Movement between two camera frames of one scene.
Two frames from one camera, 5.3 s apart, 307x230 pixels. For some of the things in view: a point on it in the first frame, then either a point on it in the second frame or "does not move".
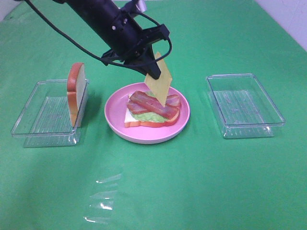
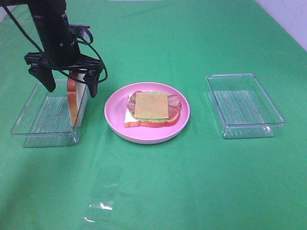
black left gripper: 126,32 -> 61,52
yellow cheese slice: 160,87 -> 151,105
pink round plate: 115,110 does not move
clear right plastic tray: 244,109 does not move
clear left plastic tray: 45,120 does not move
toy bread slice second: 76,92 does not move
